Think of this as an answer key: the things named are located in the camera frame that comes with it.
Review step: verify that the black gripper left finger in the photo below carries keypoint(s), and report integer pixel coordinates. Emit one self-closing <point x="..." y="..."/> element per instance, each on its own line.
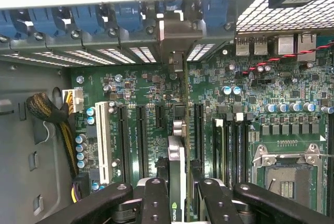
<point x="154" y="203"/>

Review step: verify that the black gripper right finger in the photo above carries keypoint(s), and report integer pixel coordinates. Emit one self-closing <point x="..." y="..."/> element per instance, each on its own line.
<point x="214" y="203"/>

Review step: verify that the black RAM slot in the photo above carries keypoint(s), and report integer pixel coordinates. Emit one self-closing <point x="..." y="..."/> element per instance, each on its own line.
<point x="230" y="151"/>
<point x="239" y="151"/>
<point x="248" y="151"/>

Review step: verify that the long black expansion slot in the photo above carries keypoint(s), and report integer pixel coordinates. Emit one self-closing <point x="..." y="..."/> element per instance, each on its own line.
<point x="141" y="143"/>
<point x="123" y="143"/>
<point x="199" y="130"/>

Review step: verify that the black power connector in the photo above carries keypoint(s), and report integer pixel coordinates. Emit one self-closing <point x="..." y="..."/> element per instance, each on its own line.
<point x="83" y="184"/>

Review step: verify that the CPU socket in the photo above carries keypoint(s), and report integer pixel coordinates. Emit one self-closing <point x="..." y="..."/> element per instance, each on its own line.
<point x="287" y="182"/>

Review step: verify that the white expansion slot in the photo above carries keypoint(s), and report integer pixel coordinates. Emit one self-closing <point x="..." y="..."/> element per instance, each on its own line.
<point x="102" y="143"/>

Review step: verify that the short black expansion slot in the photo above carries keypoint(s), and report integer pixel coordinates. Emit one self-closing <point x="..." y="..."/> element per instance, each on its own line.
<point x="160" y="115"/>

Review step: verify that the green motherboard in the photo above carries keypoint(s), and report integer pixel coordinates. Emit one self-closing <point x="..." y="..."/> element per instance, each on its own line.
<point x="146" y="88"/>

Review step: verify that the white power connector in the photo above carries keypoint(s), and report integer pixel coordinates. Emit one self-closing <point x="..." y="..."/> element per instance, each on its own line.
<point x="77" y="100"/>

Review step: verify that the open black PC case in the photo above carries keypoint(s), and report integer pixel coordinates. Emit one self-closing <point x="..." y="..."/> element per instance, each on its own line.
<point x="26" y="130"/>

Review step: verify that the silver USB port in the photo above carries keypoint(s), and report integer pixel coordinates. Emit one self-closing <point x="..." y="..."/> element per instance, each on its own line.
<point x="243" y="46"/>
<point x="260" y="46"/>

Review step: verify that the silver rear port block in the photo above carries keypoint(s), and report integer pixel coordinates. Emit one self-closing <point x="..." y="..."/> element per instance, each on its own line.
<point x="286" y="45"/>

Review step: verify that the silver ethernet port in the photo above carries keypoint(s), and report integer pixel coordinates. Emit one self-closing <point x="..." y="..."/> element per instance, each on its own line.
<point x="306" y="47"/>

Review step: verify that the blue card retention latch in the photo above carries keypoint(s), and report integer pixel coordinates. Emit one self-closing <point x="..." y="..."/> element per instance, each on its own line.
<point x="215" y="12"/>
<point x="45" y="21"/>
<point x="129" y="16"/>
<point x="6" y="24"/>
<point x="87" y="19"/>

